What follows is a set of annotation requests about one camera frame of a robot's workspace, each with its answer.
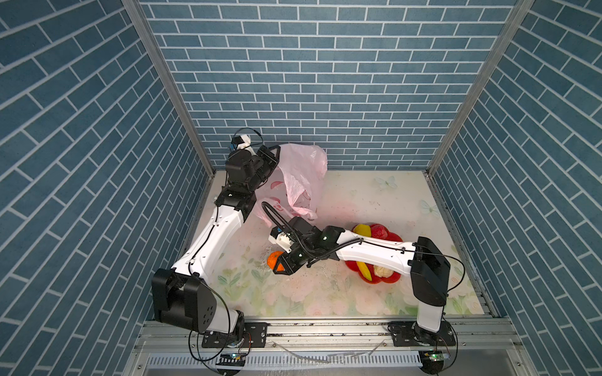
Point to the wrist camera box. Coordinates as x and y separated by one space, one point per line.
242 142
281 239

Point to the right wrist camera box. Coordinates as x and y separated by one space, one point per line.
281 239

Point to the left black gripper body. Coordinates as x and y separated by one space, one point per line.
260 168

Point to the yellow fake banana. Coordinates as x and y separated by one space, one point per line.
364 271

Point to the red fake fruit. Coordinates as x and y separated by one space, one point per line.
379 231

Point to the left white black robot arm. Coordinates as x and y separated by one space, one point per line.
181 294

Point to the pink plastic bag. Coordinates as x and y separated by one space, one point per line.
295 187

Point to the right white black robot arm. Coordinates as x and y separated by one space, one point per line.
428 269

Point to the red flower-shaped plate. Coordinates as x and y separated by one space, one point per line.
375 252

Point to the yellow round fake fruit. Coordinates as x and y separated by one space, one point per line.
363 230

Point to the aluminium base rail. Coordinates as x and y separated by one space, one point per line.
465 345

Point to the large cream fake bun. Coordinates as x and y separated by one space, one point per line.
382 272

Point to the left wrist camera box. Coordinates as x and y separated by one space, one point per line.
242 142

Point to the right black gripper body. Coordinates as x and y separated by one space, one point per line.
294 259

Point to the orange fake fruit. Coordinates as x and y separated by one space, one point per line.
273 263

